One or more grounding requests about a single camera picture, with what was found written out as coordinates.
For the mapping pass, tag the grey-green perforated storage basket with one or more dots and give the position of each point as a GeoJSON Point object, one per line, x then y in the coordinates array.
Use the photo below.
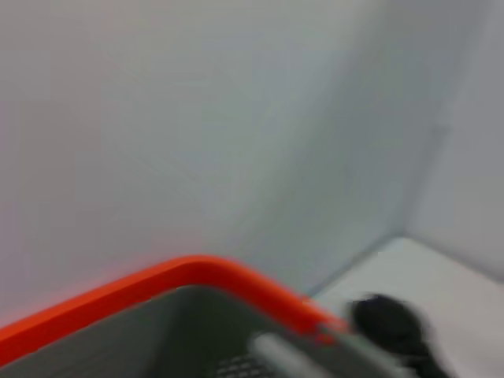
{"type": "Point", "coordinates": [138, 334]}

